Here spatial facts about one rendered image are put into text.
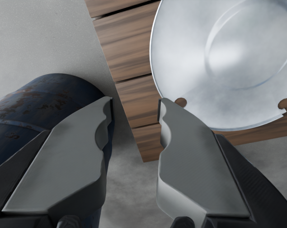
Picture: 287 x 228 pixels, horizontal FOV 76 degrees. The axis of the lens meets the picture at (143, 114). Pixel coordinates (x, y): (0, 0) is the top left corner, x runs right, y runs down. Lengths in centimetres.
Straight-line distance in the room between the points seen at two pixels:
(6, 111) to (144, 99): 32
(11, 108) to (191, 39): 41
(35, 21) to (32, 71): 17
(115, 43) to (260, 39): 20
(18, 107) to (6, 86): 34
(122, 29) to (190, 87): 14
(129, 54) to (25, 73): 55
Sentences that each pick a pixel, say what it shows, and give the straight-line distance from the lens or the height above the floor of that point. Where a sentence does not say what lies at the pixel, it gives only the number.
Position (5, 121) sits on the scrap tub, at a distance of 46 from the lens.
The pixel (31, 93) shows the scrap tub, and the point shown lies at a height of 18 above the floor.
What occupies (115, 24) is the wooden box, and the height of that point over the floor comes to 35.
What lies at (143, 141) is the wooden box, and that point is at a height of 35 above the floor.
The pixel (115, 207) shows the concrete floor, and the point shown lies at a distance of 123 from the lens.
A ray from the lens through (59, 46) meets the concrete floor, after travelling 70.
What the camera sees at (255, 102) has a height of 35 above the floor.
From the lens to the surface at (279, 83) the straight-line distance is 37.
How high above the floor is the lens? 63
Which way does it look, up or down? 58 degrees down
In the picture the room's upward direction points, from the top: 180 degrees clockwise
